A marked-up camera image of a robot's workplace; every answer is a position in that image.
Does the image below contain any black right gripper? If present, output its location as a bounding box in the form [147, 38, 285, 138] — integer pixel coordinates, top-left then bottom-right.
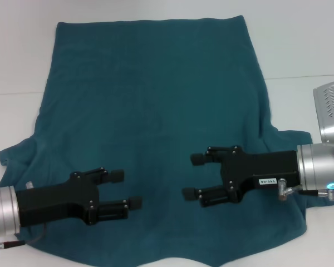
[183, 145, 301, 208]

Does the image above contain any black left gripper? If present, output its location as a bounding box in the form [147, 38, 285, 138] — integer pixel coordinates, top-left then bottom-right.
[16, 166, 144, 226]

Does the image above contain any blue teal shirt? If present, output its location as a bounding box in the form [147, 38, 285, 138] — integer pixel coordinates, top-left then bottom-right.
[0, 15, 314, 267]

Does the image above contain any right arm cable with plug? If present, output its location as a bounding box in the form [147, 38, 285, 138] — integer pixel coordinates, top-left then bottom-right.
[278, 179, 334, 206]

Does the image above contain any arm cable with plug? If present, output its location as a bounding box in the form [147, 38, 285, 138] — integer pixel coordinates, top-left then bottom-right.
[278, 179, 334, 206]
[0, 222, 47, 255]

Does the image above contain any left arm cable with plug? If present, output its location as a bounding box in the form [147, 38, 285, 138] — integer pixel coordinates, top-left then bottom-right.
[0, 222, 47, 255]

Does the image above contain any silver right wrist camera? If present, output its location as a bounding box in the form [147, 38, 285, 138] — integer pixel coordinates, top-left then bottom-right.
[312, 79, 334, 146]

